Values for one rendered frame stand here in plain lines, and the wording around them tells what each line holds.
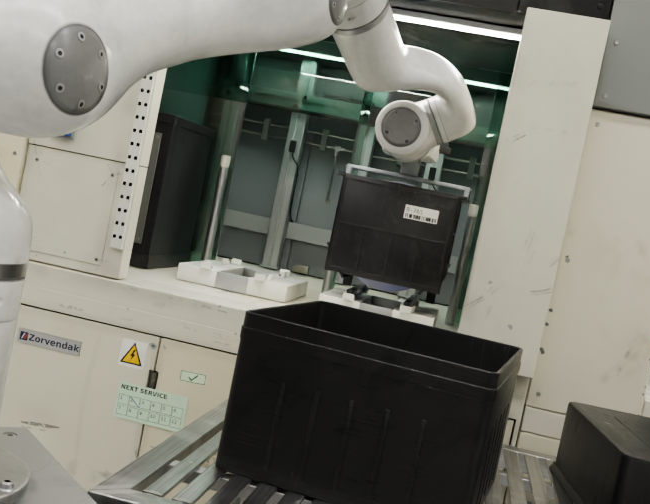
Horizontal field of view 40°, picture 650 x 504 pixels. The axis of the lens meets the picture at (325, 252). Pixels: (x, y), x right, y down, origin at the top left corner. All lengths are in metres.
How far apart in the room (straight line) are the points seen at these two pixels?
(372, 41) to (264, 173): 1.14
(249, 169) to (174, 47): 1.48
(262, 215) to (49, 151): 0.91
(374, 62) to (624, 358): 0.58
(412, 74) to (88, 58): 0.68
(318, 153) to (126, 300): 0.97
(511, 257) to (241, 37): 0.56
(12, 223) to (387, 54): 0.67
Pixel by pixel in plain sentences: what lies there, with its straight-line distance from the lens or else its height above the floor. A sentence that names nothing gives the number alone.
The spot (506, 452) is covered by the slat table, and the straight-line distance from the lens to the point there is 1.35.
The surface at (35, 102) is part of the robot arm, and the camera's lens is 0.72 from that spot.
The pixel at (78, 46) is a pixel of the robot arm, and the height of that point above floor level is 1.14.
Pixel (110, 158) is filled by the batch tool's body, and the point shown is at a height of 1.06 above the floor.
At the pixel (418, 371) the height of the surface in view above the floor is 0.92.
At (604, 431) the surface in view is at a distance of 1.14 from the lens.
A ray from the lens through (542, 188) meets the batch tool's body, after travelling 1.34.
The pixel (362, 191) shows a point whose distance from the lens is 1.60.
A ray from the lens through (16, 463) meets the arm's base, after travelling 0.89.
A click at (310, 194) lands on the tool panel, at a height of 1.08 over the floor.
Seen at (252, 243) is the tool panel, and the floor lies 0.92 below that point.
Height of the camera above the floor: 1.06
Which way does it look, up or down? 3 degrees down
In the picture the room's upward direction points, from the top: 12 degrees clockwise
